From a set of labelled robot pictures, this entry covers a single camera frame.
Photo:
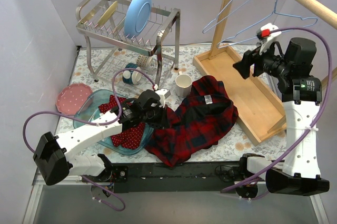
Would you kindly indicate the clear blue glass tray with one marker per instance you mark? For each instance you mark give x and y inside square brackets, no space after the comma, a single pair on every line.
[90,111]

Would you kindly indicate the wooden clothes rack frame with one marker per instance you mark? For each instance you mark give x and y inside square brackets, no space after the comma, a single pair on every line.
[261,114]

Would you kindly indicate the patterned cup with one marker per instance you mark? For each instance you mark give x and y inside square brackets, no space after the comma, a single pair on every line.
[144,61]

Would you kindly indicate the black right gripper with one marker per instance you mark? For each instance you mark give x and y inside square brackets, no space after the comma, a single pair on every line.
[256,64]

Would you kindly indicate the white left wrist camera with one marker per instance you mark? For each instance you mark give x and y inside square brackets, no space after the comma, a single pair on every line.
[163,95]

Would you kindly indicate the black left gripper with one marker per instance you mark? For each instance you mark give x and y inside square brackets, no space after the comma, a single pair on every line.
[160,115]

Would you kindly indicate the white ceramic mug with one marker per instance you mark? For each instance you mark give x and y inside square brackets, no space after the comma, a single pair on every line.
[183,84]

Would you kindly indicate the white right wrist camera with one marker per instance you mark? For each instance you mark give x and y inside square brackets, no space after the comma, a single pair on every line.
[267,34]

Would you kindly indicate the light blue plate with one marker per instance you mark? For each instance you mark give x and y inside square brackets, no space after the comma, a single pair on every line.
[137,17]

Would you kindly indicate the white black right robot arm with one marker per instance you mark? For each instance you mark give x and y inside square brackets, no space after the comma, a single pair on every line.
[299,174]

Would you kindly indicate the red plaid skirt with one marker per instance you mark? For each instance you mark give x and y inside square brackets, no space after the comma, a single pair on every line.
[204,116]

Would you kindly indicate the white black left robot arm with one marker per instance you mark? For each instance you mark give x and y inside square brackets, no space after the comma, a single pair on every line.
[57,156]

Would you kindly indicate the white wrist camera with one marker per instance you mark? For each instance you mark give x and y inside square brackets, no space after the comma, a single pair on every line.
[267,34]
[163,95]

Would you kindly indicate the pink polka dot plate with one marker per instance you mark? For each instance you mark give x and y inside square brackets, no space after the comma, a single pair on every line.
[72,98]

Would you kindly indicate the red polka dot cloth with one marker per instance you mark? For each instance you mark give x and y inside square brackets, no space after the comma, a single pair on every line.
[129,139]

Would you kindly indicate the floral tablecloth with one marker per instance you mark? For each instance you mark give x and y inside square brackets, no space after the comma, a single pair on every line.
[230,148]

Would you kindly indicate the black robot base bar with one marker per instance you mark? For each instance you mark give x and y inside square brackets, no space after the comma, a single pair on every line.
[158,177]

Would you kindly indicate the cream yellow plate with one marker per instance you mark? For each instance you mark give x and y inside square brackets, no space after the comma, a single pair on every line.
[107,14]

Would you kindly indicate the steel dish rack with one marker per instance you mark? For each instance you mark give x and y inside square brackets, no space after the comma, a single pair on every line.
[149,42]

